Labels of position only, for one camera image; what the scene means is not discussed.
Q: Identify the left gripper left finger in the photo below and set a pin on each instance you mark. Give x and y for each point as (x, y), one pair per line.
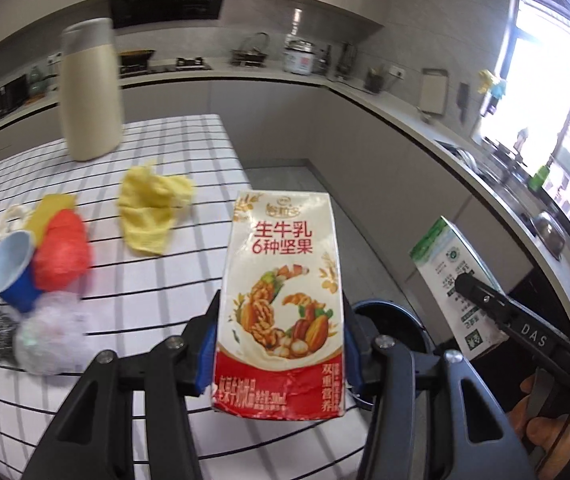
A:
(91, 436)

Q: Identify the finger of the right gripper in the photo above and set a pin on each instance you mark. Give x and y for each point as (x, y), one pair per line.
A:
(549, 346)

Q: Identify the clear plastic bag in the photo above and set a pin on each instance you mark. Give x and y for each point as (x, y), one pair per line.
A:
(51, 339)

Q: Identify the red plastic bag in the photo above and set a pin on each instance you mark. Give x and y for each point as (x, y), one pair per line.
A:
(65, 253)

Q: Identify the blue paper cup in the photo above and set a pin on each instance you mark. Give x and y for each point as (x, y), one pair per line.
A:
(17, 285)

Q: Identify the nut milk carton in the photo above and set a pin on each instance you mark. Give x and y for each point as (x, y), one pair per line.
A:
(279, 343)

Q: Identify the yellow sponge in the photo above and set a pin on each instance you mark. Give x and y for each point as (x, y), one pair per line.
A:
(45, 211)

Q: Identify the yellow cloth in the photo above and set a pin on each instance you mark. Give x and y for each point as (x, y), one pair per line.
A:
(148, 206)

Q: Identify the black trash bin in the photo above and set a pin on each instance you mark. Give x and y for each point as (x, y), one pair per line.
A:
(363, 322)

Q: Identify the right hand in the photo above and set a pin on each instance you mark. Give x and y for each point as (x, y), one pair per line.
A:
(543, 432)

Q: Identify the cutting board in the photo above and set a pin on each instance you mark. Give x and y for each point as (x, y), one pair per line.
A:
(434, 91)

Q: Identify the utensil holder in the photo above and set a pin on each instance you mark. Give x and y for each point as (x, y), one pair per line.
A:
(375, 79)

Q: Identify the black microwave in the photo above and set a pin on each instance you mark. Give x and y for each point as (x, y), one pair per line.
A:
(13, 95)

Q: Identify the beige thermos jug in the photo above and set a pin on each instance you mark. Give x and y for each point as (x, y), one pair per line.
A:
(90, 104)

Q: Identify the frying pan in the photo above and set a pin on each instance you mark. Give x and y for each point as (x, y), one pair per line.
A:
(135, 60)

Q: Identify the white rice cooker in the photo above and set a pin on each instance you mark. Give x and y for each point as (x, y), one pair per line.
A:
(299, 57)

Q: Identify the black kettle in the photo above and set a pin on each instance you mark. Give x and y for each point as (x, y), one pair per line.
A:
(252, 52)

